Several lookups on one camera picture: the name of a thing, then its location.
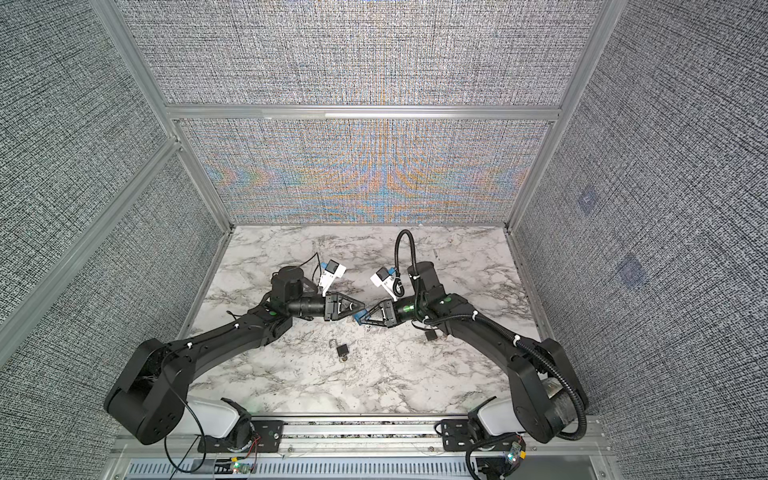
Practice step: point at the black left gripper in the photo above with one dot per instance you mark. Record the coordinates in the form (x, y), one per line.
(332, 307)

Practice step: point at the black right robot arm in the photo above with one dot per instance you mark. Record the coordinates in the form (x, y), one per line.
(546, 395)

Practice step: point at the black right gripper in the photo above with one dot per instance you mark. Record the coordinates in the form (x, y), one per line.
(389, 312)

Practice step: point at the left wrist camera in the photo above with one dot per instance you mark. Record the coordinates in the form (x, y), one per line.
(330, 271)

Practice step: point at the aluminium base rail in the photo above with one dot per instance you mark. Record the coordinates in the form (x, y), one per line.
(388, 435)

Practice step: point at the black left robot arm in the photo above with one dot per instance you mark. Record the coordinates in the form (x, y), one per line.
(150, 396)

